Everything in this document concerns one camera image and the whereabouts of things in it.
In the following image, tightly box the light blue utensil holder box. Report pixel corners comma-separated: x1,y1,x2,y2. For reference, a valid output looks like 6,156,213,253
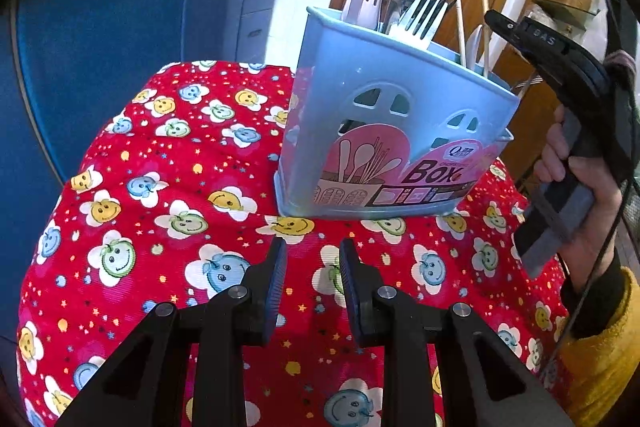
274,8,520,220

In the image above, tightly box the white plastic spoon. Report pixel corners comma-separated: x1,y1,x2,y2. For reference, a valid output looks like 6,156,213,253
465,25,483,70

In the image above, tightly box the beige wooden chopstick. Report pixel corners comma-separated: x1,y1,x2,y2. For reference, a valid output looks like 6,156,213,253
456,0,466,67

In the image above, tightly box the brown wooden shelf cabinet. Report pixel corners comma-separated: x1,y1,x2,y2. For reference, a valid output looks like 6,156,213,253
495,0,606,182

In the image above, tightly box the steel fork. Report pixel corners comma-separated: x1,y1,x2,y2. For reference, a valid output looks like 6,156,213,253
388,0,449,51

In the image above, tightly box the blue base cabinet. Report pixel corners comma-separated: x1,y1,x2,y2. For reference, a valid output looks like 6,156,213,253
1,0,274,338

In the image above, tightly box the yellow sleeve forearm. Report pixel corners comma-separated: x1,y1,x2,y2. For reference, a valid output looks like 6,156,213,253
560,259,639,426

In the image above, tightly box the red smiley flower tablecloth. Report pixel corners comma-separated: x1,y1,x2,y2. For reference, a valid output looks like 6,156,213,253
16,61,566,426

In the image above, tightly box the grey chopstick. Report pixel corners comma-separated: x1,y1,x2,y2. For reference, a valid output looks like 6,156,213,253
482,0,491,78

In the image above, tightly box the person right hand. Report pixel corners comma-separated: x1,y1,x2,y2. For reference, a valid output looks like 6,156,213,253
534,105,622,293

